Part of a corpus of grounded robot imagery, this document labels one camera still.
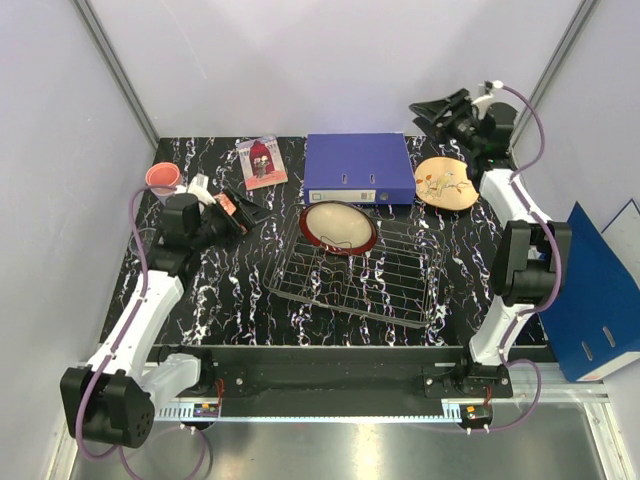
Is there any blue ring binder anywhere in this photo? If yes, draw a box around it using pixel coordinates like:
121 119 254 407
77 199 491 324
303 133 416 205

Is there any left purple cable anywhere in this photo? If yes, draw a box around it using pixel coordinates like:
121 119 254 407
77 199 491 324
72 183 211 479

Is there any blue folder outside cell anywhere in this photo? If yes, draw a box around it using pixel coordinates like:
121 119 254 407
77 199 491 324
541 200 639 382

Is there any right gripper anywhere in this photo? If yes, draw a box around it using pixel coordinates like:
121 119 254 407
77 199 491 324
406 88 483 154

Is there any blue white patterned bowl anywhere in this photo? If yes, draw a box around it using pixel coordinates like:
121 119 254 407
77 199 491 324
215 193 237 216

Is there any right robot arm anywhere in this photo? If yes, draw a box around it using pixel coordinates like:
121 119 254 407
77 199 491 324
409 82 572 397

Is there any red rimmed cream plate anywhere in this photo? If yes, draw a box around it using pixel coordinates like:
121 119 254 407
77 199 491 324
298 201 378 255

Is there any red illustrated booklet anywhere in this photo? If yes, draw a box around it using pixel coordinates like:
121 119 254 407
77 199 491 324
236 135 288 191

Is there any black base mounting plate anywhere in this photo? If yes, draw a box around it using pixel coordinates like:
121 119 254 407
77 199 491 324
149 343 514 419

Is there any black wire dish rack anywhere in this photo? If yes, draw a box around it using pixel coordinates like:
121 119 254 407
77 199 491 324
264 204 444 328

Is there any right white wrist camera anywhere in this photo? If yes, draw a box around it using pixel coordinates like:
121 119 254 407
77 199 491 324
472 80 504 109

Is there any lavender plastic cup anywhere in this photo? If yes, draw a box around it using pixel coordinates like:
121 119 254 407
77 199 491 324
153 185 187 205

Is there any white cable duct rail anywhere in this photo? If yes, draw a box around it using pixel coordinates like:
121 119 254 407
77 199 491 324
155 402 221 423

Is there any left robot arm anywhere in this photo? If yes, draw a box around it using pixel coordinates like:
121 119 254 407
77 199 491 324
60 187 272 448

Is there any cream floral plate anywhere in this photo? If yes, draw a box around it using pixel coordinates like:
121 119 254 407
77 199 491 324
414 157 479 211

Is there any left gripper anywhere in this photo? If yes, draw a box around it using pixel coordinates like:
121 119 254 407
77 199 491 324
192 185 274 252

